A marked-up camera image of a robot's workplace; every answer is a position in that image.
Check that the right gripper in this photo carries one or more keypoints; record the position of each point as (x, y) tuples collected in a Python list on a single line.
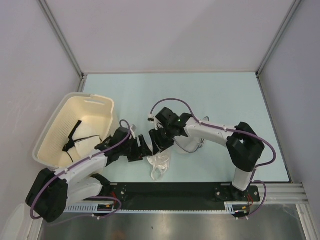
[(158, 144)]

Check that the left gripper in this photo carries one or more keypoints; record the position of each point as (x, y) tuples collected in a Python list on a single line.
[(143, 151)]

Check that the white satin bra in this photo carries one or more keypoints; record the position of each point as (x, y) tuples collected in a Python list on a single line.
[(160, 164)]

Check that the white mesh laundry bag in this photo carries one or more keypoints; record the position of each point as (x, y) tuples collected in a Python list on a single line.
[(188, 145)]

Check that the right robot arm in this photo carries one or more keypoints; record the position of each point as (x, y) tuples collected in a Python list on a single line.
[(190, 134)]

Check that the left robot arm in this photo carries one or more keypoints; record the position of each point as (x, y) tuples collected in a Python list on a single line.
[(54, 190)]

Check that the cream plastic laundry basket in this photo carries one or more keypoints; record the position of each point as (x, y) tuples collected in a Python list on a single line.
[(96, 110)]

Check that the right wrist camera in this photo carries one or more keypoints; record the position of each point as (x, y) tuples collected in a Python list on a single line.
[(151, 118)]

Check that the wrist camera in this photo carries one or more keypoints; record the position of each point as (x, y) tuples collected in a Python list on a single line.
[(133, 128), (151, 118)]

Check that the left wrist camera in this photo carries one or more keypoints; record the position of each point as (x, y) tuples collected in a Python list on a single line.
[(133, 128)]

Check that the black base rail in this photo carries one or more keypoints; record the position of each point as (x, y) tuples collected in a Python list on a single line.
[(170, 197)]

